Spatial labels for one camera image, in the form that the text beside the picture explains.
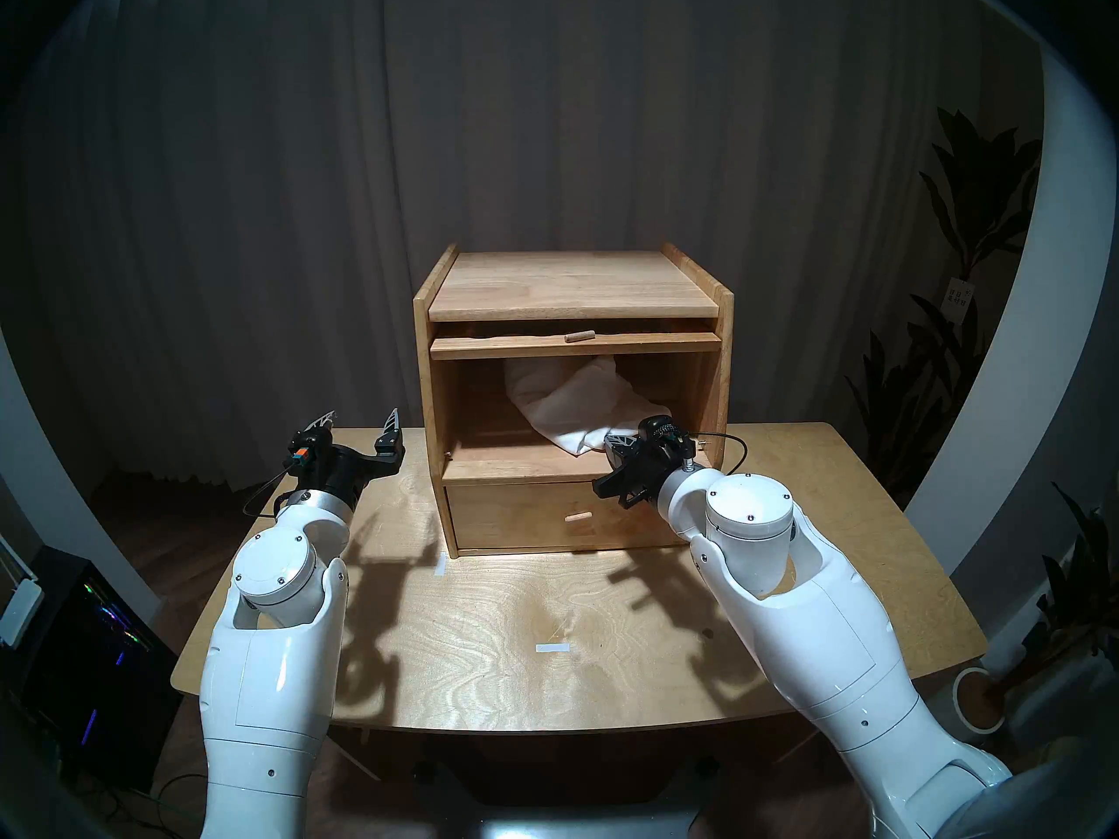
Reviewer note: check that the wooden drawer with knob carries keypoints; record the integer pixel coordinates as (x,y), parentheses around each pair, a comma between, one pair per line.
(507,514)

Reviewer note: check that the wooden cabinet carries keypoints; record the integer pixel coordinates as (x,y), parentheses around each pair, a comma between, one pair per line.
(568,282)

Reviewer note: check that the grey pleated curtain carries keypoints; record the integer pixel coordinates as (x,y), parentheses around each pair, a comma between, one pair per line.
(524,103)

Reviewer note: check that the black computer tower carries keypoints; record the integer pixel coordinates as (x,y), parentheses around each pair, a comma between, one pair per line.
(96,662)

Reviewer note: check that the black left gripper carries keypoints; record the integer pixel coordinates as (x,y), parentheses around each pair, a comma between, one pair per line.
(341,474)

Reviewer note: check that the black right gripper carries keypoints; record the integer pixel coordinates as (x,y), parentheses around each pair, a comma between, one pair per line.
(663,474)

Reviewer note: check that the tall dark leafy plant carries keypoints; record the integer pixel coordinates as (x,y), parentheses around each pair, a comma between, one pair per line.
(979,199)

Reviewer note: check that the dark spiky potted plant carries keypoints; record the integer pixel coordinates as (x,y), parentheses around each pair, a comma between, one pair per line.
(1084,584)

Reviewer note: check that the white shirt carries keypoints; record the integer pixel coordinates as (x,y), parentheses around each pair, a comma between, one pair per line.
(568,400)

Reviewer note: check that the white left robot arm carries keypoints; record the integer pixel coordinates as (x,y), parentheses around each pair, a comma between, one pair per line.
(271,654)

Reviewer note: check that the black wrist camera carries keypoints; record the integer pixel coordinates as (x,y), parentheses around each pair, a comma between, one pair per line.
(664,431)
(306,444)

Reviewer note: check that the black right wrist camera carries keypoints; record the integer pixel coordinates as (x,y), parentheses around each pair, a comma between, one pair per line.
(664,431)

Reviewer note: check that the white box device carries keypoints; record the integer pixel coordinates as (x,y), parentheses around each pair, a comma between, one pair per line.
(19,610)

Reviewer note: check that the white curved partition panel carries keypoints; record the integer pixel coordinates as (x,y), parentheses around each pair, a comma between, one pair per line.
(1049,322)
(52,505)

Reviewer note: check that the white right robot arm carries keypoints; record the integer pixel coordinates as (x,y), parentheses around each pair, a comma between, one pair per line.
(813,619)

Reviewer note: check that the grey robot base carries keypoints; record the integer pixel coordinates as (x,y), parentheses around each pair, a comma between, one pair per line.
(594,824)

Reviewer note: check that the white round plant pot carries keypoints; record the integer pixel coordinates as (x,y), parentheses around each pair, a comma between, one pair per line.
(979,702)

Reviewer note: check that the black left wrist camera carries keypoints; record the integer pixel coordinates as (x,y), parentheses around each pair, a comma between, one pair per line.
(306,444)

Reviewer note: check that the white plant label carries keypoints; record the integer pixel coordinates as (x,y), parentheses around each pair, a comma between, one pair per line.
(958,297)

